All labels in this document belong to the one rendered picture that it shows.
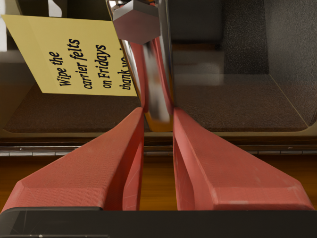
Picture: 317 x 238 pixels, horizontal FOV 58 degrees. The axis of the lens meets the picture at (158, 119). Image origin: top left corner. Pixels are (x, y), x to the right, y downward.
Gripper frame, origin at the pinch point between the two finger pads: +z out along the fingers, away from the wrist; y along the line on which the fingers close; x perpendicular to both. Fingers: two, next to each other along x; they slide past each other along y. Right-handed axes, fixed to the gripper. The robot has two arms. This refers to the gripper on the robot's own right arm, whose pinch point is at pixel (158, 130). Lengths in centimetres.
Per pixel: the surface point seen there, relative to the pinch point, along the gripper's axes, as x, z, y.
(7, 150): 14.0, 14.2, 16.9
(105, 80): 1.6, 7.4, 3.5
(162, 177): 20.5, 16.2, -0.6
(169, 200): 20.5, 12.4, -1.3
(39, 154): 14.9, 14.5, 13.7
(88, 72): 0.6, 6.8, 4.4
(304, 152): 15.2, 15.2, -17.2
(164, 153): 15.0, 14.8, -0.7
